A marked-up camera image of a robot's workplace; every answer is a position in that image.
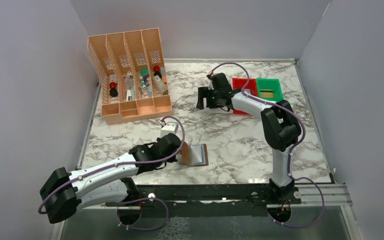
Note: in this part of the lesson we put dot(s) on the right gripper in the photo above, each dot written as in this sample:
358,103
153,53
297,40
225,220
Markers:
203,92

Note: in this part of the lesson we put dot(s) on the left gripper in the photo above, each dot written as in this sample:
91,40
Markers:
173,159

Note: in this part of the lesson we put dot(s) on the brown leather card holder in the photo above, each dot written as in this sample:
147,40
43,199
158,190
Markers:
195,155

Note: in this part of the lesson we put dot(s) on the red plastic bin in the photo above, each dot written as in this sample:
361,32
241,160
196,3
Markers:
250,88

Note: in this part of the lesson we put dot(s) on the green plastic bin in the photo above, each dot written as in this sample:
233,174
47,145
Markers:
273,84

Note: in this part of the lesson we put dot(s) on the orange desk organizer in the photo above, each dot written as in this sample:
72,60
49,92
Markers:
130,59

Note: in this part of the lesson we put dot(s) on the white plastic bin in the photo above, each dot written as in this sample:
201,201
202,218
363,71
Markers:
220,110

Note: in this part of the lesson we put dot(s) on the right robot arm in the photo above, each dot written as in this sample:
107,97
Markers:
280,125

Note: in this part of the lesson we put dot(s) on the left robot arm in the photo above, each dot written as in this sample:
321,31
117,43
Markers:
64,193

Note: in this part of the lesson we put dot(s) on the gold card in green bin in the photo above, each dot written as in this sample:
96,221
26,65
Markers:
267,94

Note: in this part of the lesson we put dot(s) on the red black stamp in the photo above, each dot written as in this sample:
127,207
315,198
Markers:
113,92

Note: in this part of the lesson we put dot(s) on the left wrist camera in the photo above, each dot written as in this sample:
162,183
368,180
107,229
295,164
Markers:
170,127

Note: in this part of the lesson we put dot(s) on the black mounting rail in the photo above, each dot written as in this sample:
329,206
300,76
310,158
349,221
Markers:
227,200

